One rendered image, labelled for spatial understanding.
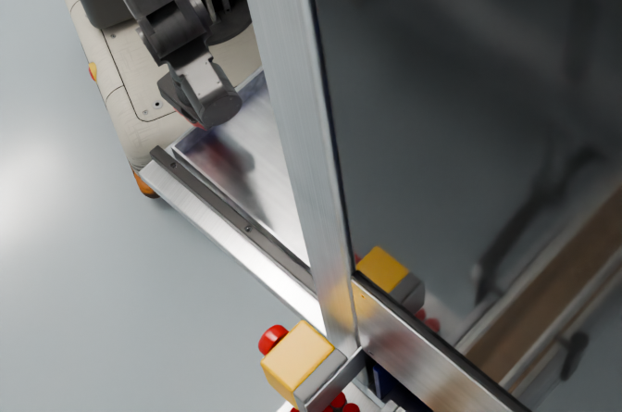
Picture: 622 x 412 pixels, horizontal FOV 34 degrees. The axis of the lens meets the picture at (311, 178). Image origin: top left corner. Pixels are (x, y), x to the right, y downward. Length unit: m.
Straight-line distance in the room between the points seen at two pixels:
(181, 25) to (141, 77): 1.13
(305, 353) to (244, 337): 1.15
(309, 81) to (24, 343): 1.78
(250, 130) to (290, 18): 0.82
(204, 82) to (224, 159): 0.24
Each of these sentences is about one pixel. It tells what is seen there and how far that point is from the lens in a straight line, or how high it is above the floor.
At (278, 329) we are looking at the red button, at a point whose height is 1.01.
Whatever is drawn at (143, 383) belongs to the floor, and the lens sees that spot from 2.30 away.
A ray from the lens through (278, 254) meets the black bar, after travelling 1.34.
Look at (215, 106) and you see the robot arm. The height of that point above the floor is 1.09.
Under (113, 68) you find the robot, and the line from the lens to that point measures 2.38.
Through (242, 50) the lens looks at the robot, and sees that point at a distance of 2.34.
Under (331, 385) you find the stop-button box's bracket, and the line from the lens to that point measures 1.15.
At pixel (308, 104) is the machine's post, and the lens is 0.74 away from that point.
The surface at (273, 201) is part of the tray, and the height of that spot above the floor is 0.88.
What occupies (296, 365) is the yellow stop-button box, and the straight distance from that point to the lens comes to 1.14.
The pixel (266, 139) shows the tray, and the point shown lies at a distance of 1.46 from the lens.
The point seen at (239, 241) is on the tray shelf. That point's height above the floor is 0.88.
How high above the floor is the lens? 2.09
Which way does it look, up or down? 59 degrees down
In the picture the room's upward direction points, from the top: 11 degrees counter-clockwise
